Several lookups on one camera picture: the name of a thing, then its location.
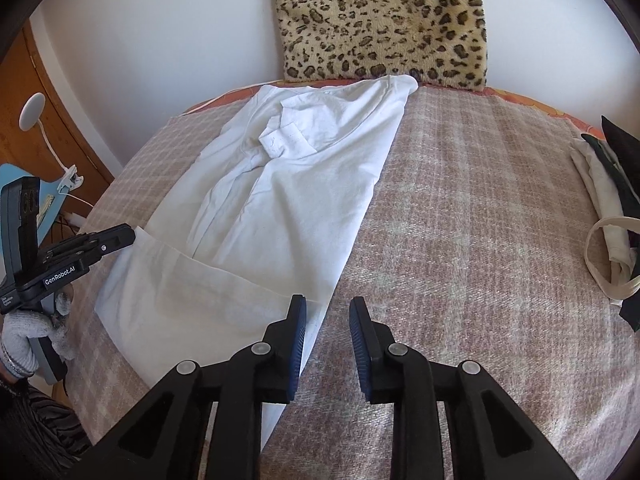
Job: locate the dark teal garment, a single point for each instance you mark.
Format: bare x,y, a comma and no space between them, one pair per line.
612,167

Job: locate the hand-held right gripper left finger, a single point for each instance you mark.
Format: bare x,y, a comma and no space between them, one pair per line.
299,330

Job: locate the wooden cabinet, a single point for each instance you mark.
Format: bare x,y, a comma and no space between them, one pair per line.
65,125

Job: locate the person's left hand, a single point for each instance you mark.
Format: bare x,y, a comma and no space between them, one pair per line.
20,335

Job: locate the leopard print cushion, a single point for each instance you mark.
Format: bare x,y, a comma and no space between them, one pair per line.
380,20

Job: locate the white clip lamp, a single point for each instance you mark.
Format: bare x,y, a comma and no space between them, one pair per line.
31,110

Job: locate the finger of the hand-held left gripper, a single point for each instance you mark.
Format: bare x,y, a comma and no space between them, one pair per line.
115,237

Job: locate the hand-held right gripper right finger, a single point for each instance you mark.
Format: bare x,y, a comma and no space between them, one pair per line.
356,335

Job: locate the white t-shirt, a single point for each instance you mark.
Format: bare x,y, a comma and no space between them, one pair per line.
300,185

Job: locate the blue desk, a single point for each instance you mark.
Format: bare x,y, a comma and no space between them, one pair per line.
47,210

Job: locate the pink plaid blanket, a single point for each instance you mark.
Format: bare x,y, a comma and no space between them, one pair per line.
475,235

